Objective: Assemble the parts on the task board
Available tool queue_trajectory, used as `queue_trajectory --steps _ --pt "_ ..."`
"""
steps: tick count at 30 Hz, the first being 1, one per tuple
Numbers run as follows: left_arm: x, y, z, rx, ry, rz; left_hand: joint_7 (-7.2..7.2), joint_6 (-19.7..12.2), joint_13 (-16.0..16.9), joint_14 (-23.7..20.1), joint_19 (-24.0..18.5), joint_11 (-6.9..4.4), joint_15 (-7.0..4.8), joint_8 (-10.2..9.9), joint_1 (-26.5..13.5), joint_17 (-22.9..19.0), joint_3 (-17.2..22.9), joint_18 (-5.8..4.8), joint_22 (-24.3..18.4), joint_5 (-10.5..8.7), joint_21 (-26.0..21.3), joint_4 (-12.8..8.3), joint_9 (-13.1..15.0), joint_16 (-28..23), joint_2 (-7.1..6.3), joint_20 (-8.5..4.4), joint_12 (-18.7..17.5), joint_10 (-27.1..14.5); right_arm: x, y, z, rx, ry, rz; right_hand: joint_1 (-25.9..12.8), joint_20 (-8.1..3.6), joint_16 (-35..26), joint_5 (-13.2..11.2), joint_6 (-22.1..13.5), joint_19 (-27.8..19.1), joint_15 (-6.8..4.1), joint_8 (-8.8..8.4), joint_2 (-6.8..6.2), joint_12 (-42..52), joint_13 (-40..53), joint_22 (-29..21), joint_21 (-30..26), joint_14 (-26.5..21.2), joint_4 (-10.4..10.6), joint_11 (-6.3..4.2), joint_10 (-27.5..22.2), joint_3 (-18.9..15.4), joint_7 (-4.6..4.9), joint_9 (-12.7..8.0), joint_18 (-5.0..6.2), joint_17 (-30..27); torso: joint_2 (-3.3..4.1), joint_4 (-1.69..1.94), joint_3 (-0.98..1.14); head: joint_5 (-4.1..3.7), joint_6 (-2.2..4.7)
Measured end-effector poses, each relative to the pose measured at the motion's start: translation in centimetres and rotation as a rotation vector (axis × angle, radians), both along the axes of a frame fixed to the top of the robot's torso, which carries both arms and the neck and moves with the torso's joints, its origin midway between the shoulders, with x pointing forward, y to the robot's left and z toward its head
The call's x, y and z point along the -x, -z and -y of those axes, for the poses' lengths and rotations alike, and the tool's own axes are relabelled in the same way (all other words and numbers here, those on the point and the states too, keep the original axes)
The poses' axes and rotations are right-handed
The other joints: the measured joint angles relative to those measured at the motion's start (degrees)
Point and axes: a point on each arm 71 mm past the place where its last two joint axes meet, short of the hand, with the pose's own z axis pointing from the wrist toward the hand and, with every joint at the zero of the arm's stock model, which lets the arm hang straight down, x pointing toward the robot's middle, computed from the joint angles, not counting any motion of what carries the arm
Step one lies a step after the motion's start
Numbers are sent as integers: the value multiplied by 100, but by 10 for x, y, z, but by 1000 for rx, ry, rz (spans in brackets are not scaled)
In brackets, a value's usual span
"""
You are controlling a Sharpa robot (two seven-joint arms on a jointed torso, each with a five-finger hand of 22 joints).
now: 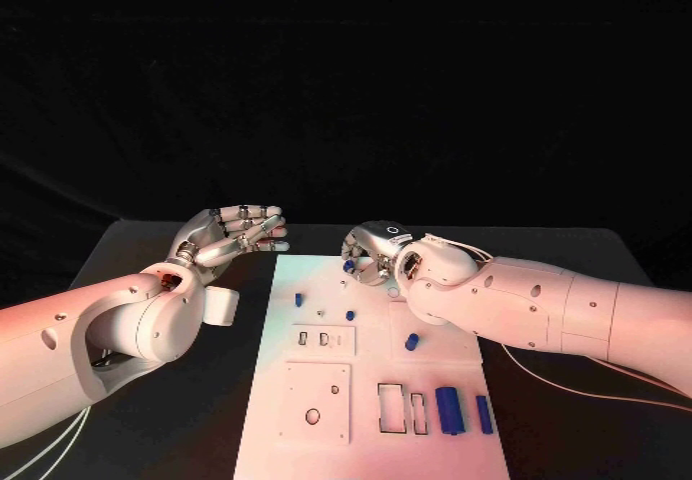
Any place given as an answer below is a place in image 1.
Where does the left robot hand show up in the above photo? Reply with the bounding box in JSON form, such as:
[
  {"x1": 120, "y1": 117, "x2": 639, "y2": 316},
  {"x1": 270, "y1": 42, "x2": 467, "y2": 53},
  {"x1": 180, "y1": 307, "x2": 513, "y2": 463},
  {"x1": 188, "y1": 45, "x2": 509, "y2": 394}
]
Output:
[{"x1": 166, "y1": 204, "x2": 291, "y2": 289}]

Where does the white cable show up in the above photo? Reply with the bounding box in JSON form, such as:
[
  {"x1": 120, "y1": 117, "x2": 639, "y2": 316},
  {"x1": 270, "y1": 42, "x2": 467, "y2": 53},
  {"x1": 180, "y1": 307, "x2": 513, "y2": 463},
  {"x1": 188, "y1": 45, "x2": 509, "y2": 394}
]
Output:
[
  {"x1": 586, "y1": 355, "x2": 692, "y2": 401},
  {"x1": 29, "y1": 406, "x2": 93, "y2": 480},
  {"x1": 499, "y1": 342, "x2": 692, "y2": 414},
  {"x1": 0, "y1": 406, "x2": 87, "y2": 480}
]

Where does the thin long blue cylinder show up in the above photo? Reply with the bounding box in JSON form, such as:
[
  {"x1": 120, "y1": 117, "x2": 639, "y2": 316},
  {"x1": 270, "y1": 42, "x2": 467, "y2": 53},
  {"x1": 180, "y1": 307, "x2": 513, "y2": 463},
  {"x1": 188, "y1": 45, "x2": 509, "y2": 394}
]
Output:
[{"x1": 475, "y1": 395, "x2": 495, "y2": 435}]

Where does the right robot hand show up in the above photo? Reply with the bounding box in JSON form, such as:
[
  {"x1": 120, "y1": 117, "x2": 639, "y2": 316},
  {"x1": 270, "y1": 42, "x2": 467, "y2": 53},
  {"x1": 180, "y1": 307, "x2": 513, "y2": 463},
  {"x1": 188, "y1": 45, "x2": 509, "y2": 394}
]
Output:
[{"x1": 339, "y1": 220, "x2": 415, "y2": 286}]

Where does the thick long blue cylinder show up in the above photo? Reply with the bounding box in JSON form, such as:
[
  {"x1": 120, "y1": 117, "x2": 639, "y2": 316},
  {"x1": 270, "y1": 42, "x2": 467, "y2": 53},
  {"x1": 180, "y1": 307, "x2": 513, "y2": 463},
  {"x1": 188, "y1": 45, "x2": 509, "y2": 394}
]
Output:
[{"x1": 434, "y1": 386, "x2": 467, "y2": 436}]

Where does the white task board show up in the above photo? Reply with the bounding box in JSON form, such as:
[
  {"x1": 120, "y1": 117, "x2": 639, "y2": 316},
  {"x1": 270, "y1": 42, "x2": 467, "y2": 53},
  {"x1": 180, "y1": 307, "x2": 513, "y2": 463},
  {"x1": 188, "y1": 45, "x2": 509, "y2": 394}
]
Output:
[{"x1": 232, "y1": 254, "x2": 512, "y2": 480}]

